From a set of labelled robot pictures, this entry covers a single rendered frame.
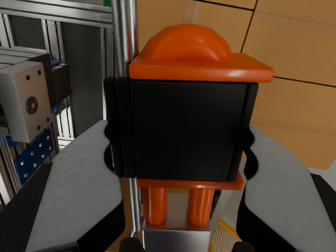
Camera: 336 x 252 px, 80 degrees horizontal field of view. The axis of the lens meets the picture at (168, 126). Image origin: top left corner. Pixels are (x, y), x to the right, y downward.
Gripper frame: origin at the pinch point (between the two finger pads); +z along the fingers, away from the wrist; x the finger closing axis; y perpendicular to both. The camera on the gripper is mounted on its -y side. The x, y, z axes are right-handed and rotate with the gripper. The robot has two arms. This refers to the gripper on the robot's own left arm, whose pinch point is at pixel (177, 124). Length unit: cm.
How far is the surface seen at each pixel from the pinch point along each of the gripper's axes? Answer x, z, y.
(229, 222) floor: 66, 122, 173
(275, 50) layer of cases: 37, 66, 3
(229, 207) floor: 62, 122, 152
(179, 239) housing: 0.8, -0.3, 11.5
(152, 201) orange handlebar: -1.6, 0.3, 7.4
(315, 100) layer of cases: 59, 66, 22
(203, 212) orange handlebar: 2.7, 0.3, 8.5
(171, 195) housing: 0.0, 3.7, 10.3
